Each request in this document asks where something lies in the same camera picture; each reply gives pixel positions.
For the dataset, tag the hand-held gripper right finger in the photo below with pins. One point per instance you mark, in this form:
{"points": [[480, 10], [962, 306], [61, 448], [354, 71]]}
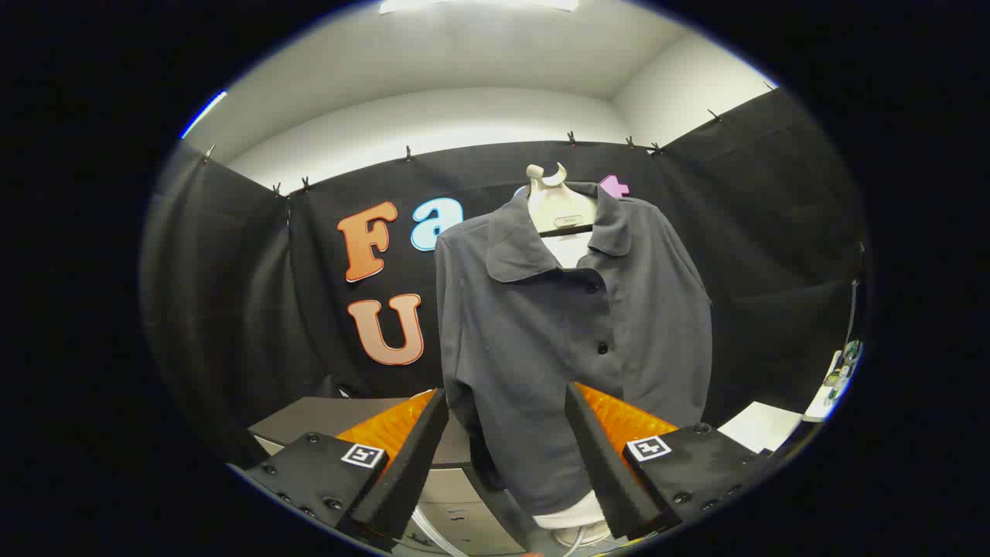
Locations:
{"points": [[607, 472]]}

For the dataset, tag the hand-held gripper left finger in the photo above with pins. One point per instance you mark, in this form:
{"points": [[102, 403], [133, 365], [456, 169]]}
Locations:
{"points": [[406, 472]]}

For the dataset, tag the dark grey button shirt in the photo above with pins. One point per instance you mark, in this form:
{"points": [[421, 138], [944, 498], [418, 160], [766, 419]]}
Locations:
{"points": [[526, 348]]}

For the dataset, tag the grey cabinet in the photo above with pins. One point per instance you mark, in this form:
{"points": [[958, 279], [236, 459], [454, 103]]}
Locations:
{"points": [[309, 418]]}

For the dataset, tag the white paper sheet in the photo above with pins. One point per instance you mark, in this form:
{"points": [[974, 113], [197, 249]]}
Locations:
{"points": [[762, 427]]}

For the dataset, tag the white side shelf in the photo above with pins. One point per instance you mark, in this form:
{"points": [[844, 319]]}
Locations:
{"points": [[821, 398]]}

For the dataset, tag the row of black clips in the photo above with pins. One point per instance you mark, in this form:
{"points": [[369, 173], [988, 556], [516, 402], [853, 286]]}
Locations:
{"points": [[571, 138]]}

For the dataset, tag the narrow ceiling light strip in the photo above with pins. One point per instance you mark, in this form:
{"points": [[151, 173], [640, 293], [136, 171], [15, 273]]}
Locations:
{"points": [[203, 114]]}

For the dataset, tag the rectangular ceiling light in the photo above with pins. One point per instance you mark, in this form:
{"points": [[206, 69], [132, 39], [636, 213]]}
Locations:
{"points": [[479, 5]]}

